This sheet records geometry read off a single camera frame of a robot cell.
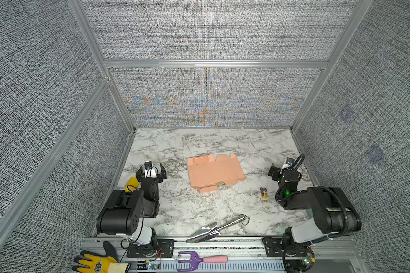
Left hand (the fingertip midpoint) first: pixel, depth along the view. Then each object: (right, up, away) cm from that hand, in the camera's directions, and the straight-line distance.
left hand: (153, 163), depth 88 cm
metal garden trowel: (+28, -30, -10) cm, 42 cm away
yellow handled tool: (-13, -11, +3) cm, 17 cm away
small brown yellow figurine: (+57, -15, 0) cm, 59 cm away
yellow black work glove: (-20, -38, -20) cm, 47 cm away
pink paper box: (+27, -7, +10) cm, 30 cm away
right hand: (+69, +1, +3) cm, 69 cm away
